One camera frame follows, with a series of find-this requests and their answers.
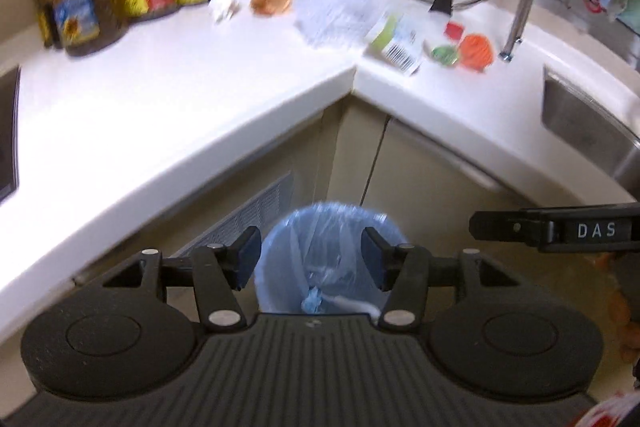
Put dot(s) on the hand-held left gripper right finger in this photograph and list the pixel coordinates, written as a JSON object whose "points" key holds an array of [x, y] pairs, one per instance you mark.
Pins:
{"points": [[374, 257]]}

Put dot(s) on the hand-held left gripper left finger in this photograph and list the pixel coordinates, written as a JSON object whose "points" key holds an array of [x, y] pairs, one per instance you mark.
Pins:
{"points": [[248, 253]]}

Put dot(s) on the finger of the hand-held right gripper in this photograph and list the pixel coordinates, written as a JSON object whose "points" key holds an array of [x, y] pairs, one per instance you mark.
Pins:
{"points": [[500, 226]]}

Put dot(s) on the trash bin with blue bag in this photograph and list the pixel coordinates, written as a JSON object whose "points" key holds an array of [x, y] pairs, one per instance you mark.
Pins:
{"points": [[320, 247]]}

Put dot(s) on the small red plastic cup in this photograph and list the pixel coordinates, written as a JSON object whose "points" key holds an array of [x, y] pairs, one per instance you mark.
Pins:
{"points": [[455, 31]]}

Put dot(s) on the white dental floss box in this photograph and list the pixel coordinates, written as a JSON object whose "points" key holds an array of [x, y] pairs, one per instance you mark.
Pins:
{"points": [[397, 42]]}

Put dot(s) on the white vent grille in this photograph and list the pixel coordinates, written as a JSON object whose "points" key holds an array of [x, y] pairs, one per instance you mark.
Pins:
{"points": [[250, 212]]}

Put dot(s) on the beige cabinet door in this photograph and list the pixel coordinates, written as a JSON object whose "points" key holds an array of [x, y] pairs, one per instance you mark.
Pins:
{"points": [[440, 167]]}

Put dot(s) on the steel sink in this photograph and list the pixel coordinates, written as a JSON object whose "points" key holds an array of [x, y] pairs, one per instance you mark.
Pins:
{"points": [[590, 122]]}

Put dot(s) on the orange plastic cup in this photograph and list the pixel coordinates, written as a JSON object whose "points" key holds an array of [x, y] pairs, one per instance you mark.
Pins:
{"points": [[477, 52]]}

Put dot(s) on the green candy wrapper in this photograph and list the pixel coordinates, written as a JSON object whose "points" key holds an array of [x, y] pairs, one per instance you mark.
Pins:
{"points": [[445, 55]]}

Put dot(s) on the red white cloth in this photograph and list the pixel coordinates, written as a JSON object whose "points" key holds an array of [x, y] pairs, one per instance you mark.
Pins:
{"points": [[607, 412]]}

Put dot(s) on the clear plastic bag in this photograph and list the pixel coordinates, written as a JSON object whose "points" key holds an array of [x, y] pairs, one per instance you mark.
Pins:
{"points": [[335, 12]]}

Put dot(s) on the crumpled white wrapper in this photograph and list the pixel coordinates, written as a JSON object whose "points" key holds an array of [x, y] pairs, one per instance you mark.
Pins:
{"points": [[224, 5]]}

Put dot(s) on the dark sauce bottle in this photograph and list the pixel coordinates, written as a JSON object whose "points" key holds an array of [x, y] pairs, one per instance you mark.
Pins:
{"points": [[44, 17]]}

